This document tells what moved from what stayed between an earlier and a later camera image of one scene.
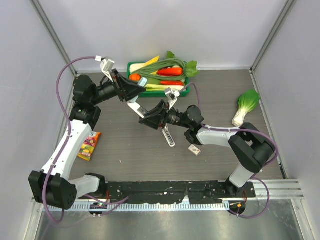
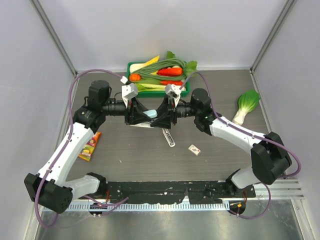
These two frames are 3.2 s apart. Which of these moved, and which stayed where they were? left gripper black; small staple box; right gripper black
Moved: left gripper black
Stayed: small staple box; right gripper black
